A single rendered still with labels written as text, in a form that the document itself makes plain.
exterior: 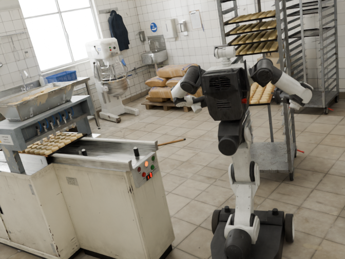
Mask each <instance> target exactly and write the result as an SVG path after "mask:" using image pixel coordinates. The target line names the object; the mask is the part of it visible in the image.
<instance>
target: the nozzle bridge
mask: <svg viewBox="0 0 345 259"><path fill-rule="evenodd" d="M71 107H72V109H73V112H72V109H71ZM65 110H66V112H67V114H66V112H65ZM68 111H70V113H71V115H72V114H73V116H72V120H70V118H69V115H68ZM59 113H60V115H61V118H62V120H61V118H60V115H59ZM62 114H64V116H65V118H67V115H68V118H67V119H66V123H64V121H63V117H62ZM94 114H95V111H94V108H93V103H92V100H91V96H90V95H89V96H72V98H71V101H69V102H66V103H64V104H62V105H59V106H57V107H55V108H52V109H50V110H48V111H46V112H43V113H41V114H39V115H36V116H34V117H32V118H29V119H27V120H25V121H8V120H7V119H6V120H4V121H1V122H0V149H2V151H3V153H4V156H5V158H6V162H7V164H8V167H9V169H10V172H11V173H18V174H21V173H23V172H25V169H24V166H23V163H22V161H21V158H20V155H19V153H18V151H23V150H25V149H27V147H28V146H30V145H32V144H34V143H36V142H38V141H40V140H42V139H44V138H46V137H47V136H49V135H51V134H53V133H55V132H57V131H59V130H61V129H63V128H65V127H67V126H69V125H71V124H73V123H76V126H77V129H78V132H79V133H87V135H90V134H92V132H91V129H90V125H89V122H88V118H87V116H92V115H94ZM52 115H53V116H54V119H55V124H54V119H53V117H52ZM56 117H58V119H59V121H60V120H61V122H60V126H58V125H57V122H56ZM45 118H46V119H47V121H48V128H47V132H45V131H44V128H43V123H44V124H45V125H46V127H47V121H46V119H45ZM49 120H51V122H52V123H53V124H54V129H51V126H50V122H49ZM38 121H39V123H40V124H41V128H42V130H41V128H40V124H39V123H38ZM36 126H38V128H39V130H41V131H40V134H41V135H39V136H38V135H37V132H36Z"/></svg>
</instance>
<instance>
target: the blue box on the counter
mask: <svg viewBox="0 0 345 259"><path fill-rule="evenodd" d="M46 79H47V81H48V84H50V83H57V82H70V81H73V80H76V79H78V78H77V75H76V70H70V71H64V72H60V73H57V74H54V75H51V76H48V77H46Z"/></svg>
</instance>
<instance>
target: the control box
mask: <svg viewBox="0 0 345 259"><path fill-rule="evenodd" d="M152 156H154V157H155V159H154V161H153V160H152ZM146 161H147V162H148V166H145V162H146ZM152 165H154V166H155V168H154V169H153V170H152V169H151V166H152ZM138 167H140V168H141V171H140V172H138ZM158 171H159V167H158V162H157V157H156V153H155V152H151V153H149V154H148V155H147V156H146V157H144V158H143V159H142V160H140V161H139V162H138V163H137V164H135V165H134V166H133V170H132V171H131V172H132V176H133V180H134V183H135V187H136V188H139V187H141V186H142V185H143V184H144V183H145V182H146V181H147V180H148V179H147V177H149V179H150V178H151V176H150V173H151V174H152V177H153V175H154V174H155V173H156V172H158ZM143 172H145V173H146V176H145V177H143V176H142V174H143Z"/></svg>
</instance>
